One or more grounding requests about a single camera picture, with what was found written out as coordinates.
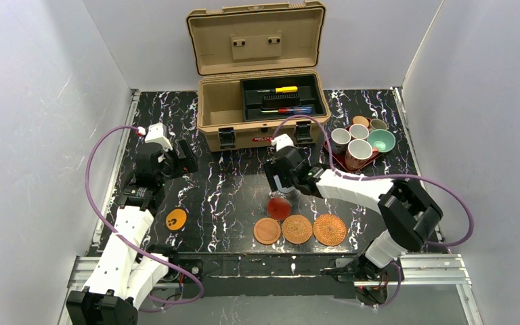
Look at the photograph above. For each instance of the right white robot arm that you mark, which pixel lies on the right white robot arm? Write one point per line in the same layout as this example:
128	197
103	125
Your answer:
408	211

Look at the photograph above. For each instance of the small white cup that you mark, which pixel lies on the small white cup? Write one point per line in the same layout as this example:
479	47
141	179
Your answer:
359	131

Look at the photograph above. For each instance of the orange round coaster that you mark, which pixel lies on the orange round coaster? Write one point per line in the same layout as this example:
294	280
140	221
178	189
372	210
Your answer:
176	219

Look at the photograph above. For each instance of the woven rattan coaster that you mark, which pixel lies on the woven rattan coaster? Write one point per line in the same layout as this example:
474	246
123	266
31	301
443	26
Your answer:
329	230
297	229

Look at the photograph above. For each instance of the red serving tray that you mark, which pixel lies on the red serving tray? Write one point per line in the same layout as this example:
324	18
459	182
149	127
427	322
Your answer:
340	159

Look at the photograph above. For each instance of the red blue handled screwdriver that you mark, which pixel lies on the red blue handled screwdriver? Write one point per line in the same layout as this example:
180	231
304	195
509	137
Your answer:
290	110

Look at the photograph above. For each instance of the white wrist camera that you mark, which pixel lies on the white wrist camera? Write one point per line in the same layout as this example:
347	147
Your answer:
156	134
281	142

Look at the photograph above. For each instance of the blue round coaster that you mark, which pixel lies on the blue round coaster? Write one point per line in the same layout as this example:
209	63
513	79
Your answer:
281	188

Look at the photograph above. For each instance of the tan plastic toolbox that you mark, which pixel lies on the tan plastic toolbox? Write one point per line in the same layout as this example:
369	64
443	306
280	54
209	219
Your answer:
257	67

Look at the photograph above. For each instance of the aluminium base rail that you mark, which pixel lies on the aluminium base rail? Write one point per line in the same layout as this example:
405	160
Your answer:
326	274

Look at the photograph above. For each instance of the smooth wooden coaster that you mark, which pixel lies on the smooth wooden coaster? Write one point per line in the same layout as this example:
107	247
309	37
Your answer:
267	231

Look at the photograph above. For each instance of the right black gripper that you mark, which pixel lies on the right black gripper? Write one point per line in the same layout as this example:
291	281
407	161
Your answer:
278	175

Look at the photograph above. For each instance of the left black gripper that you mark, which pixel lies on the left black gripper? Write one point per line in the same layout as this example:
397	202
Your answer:
175	159

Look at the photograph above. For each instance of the small orange cup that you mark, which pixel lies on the small orange cup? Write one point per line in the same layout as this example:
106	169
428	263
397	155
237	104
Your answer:
361	120

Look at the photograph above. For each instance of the teal green bowl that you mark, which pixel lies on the teal green bowl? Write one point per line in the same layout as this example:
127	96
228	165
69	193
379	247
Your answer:
381	139

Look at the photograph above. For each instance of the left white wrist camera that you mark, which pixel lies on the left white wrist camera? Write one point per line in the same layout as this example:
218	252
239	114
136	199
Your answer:
156	134

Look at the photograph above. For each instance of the red round coaster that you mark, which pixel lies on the red round coaster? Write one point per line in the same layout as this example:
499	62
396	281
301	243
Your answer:
278	208

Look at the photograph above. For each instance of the white cup dark outside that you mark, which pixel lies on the white cup dark outside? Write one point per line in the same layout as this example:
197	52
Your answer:
340	139

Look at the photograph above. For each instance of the black toolbox tray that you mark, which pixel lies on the black toolbox tray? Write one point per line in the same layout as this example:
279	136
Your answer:
309	94

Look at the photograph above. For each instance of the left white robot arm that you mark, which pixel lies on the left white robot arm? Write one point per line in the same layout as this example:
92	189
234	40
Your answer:
121	281

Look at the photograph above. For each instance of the yellow handled screwdriver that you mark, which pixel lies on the yellow handled screwdriver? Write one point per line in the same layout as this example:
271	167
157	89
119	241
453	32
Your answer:
287	89

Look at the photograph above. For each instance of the small olive cup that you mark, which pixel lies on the small olive cup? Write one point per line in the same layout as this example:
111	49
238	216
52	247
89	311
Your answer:
377	124

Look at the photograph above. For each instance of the white cup floral pattern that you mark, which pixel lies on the white cup floral pattern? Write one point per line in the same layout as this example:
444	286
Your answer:
358	152

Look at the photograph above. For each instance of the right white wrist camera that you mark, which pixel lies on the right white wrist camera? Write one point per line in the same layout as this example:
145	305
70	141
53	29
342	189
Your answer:
281	142

